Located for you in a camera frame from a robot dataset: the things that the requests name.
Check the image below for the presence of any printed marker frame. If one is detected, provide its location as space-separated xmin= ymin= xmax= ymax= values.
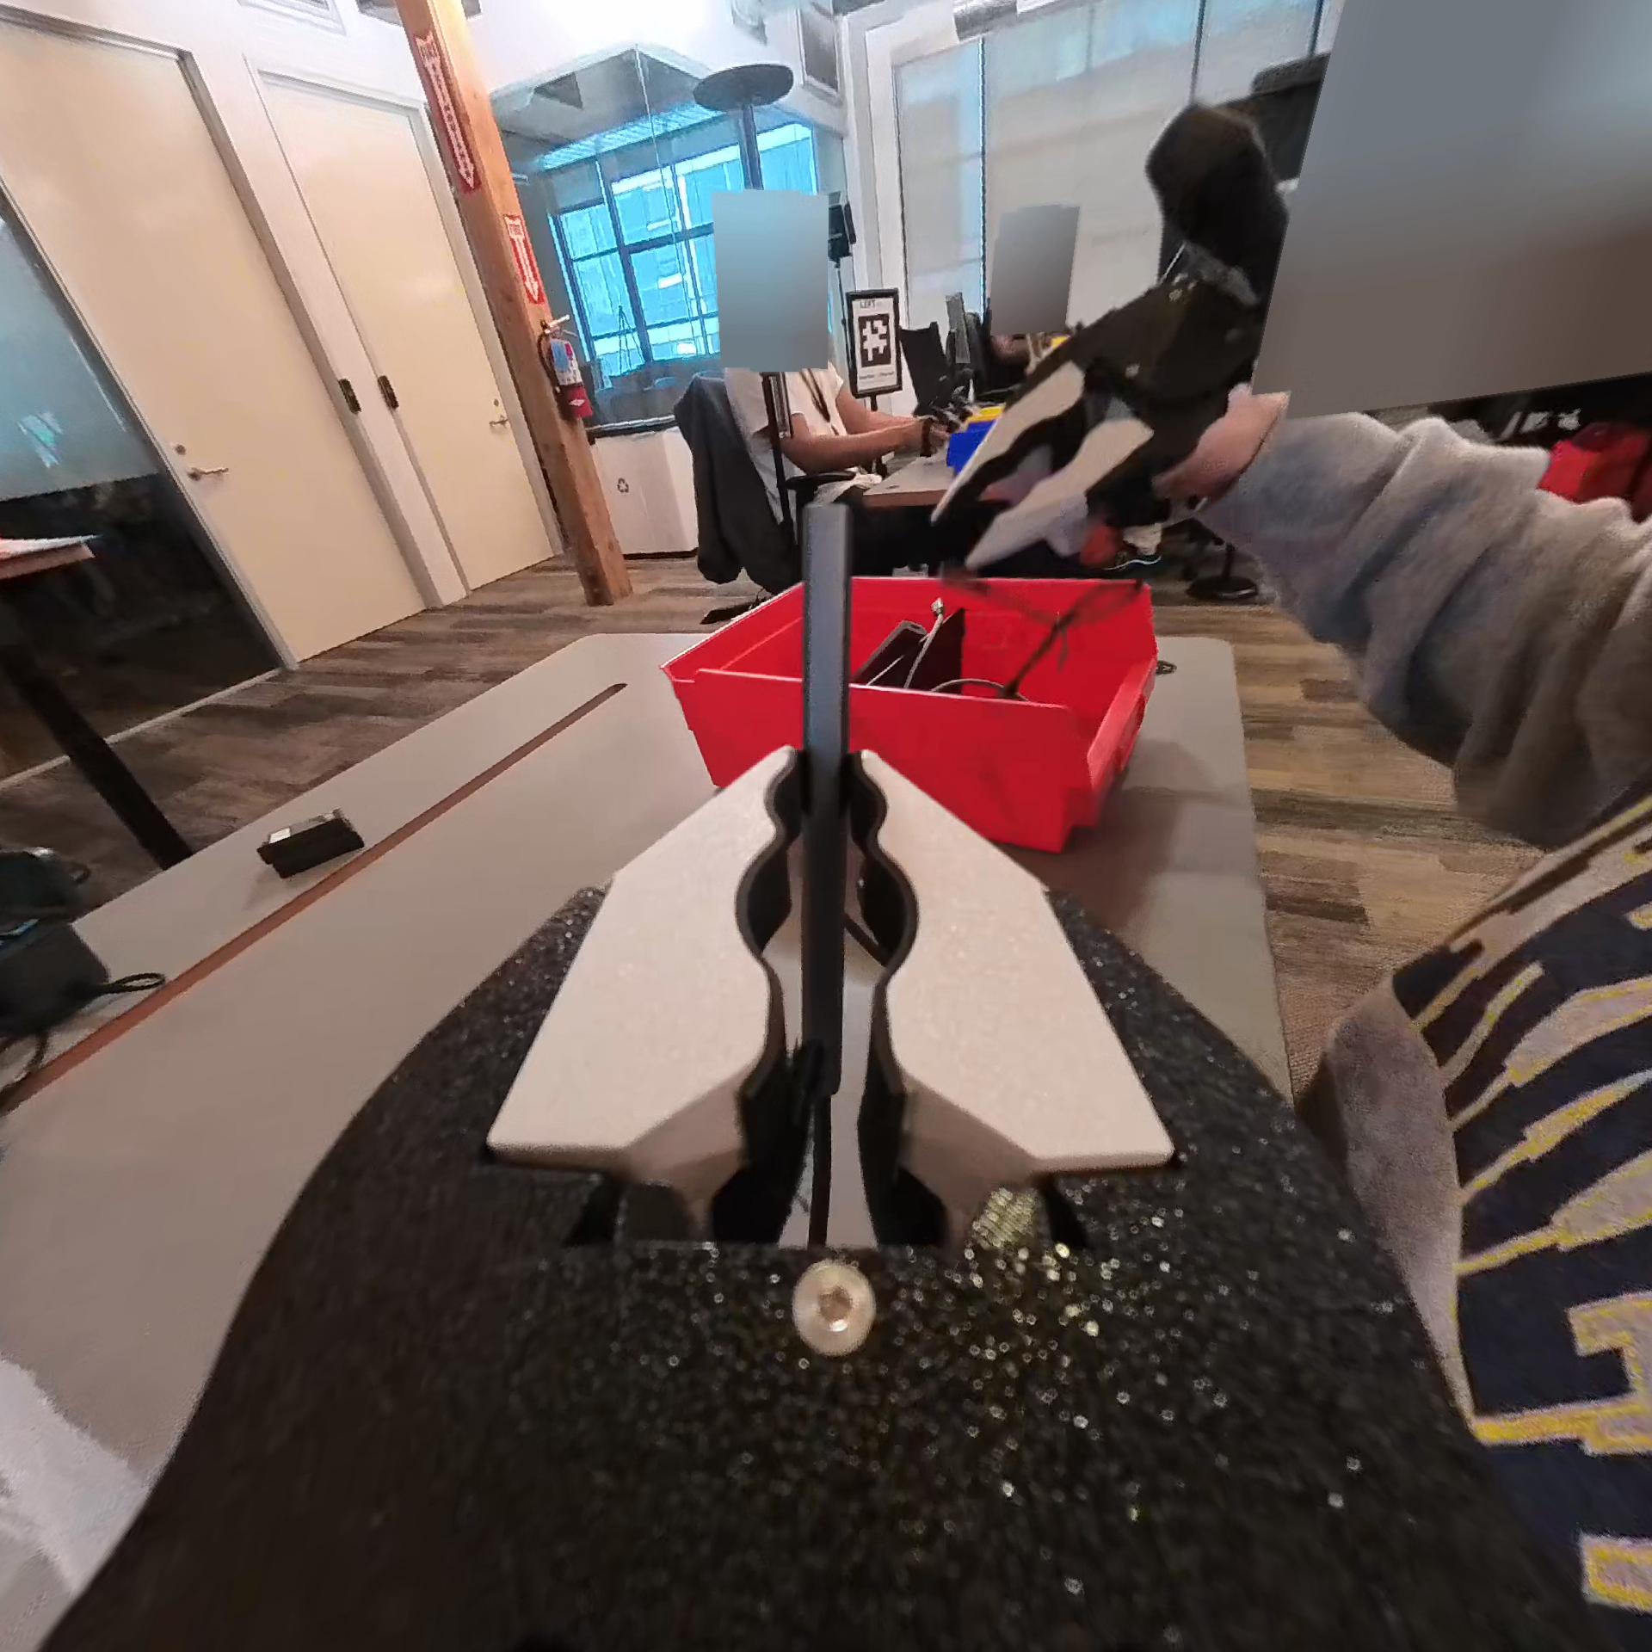
xmin=843 ymin=288 xmax=906 ymax=398

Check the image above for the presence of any black cable with orange plugs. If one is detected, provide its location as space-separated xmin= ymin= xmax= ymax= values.
xmin=937 ymin=524 xmax=1151 ymax=705

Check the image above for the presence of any cream door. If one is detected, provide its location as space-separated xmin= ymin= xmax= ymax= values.
xmin=0 ymin=21 xmax=436 ymax=670
xmin=257 ymin=72 xmax=561 ymax=607

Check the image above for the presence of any small black device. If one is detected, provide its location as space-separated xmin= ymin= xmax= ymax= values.
xmin=257 ymin=809 xmax=367 ymax=882

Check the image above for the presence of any black office chair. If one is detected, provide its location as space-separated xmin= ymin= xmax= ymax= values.
xmin=672 ymin=373 xmax=835 ymax=599

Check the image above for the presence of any black computer monitor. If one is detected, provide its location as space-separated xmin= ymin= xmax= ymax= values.
xmin=898 ymin=296 xmax=996 ymax=414

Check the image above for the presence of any person's right hand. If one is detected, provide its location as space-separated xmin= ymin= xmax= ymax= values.
xmin=1159 ymin=388 xmax=1293 ymax=508

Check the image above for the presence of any white recycling cabinet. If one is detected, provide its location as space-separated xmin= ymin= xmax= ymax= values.
xmin=593 ymin=424 xmax=709 ymax=559

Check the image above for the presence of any black floor lamp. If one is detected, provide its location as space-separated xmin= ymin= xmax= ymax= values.
xmin=691 ymin=62 xmax=799 ymax=390

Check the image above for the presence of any person's right forearm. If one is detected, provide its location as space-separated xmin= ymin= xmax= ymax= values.
xmin=1195 ymin=412 xmax=1652 ymax=852

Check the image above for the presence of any wooden post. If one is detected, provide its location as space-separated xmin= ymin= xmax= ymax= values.
xmin=394 ymin=0 xmax=638 ymax=612

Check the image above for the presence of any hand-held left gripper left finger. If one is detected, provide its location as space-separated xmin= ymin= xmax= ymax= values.
xmin=489 ymin=746 xmax=815 ymax=1242

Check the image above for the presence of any dark grey usb hub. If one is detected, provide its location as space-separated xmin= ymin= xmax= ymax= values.
xmin=793 ymin=502 xmax=862 ymax=1248
xmin=851 ymin=618 xmax=931 ymax=689

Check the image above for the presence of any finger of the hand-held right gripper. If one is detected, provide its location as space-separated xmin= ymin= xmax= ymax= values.
xmin=929 ymin=363 xmax=1096 ymax=532
xmin=963 ymin=416 xmax=1157 ymax=573

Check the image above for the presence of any wooden side table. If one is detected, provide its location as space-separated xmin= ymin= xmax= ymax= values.
xmin=0 ymin=534 xmax=200 ymax=874

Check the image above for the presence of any red fire extinguisher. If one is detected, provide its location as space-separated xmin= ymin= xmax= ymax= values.
xmin=536 ymin=314 xmax=599 ymax=424

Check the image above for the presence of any office desk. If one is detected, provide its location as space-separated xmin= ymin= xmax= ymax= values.
xmin=856 ymin=453 xmax=969 ymax=512

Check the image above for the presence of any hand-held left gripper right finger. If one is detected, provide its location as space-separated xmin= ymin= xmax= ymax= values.
xmin=847 ymin=746 xmax=1177 ymax=1248

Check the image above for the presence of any person's patterned sweater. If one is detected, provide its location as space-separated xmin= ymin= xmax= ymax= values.
xmin=1297 ymin=782 xmax=1652 ymax=1652

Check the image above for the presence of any red plastic bin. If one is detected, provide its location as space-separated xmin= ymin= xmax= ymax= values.
xmin=1541 ymin=420 xmax=1652 ymax=522
xmin=662 ymin=575 xmax=1161 ymax=856

